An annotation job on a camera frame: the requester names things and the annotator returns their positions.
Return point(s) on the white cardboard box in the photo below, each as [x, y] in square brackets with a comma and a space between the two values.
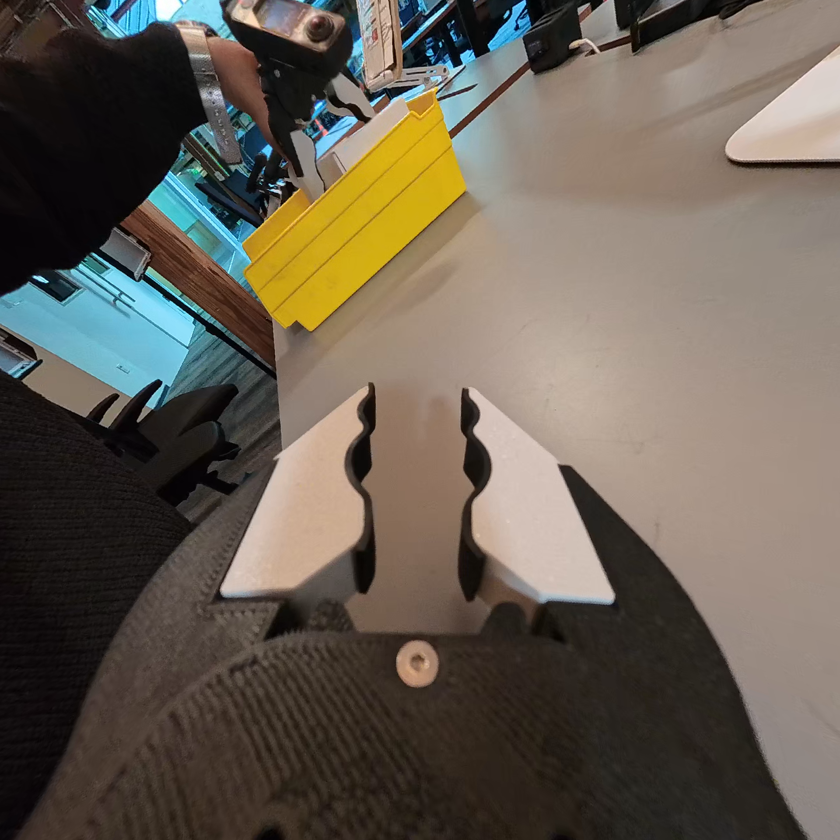
[367, 134]

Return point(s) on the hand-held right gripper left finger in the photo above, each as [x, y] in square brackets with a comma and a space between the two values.
[302, 525]

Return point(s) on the person's left hand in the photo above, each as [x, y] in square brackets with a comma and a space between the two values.
[243, 79]

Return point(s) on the silver studded wristband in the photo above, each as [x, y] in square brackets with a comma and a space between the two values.
[210, 98]

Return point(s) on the large yellow plastic bin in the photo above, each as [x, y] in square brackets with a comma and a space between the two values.
[354, 229]

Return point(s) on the person's left forearm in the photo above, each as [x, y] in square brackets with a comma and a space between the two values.
[79, 131]

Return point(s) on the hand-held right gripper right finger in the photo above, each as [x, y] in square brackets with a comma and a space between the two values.
[538, 525]

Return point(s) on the grey desk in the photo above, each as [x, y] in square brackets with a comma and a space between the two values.
[590, 295]

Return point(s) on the wooden board with instruction sheet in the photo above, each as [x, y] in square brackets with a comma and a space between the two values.
[380, 39]

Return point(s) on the white stand base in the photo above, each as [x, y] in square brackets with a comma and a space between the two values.
[800, 118]

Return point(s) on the black office chair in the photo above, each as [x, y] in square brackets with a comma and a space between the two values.
[184, 426]

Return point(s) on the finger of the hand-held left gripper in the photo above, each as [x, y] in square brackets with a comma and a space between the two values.
[351, 98]
[307, 164]

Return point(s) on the black electronic device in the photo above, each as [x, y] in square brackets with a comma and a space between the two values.
[551, 39]

